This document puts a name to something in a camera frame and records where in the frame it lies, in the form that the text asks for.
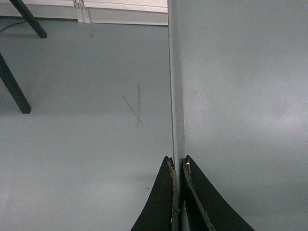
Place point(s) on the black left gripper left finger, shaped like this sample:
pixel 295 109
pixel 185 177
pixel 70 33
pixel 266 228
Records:
pixel 161 211

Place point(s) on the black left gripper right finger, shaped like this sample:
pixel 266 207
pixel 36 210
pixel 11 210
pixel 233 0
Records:
pixel 206 209

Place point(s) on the grey rectangular metal tray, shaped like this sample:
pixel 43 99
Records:
pixel 241 83

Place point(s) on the black table leg near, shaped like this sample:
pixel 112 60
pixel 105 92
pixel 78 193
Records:
pixel 13 87

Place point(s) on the black table leg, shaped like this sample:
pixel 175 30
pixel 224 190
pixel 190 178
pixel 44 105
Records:
pixel 28 16
pixel 13 87

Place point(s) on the black table leg far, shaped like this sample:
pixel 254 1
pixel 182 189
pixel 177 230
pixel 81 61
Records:
pixel 28 16

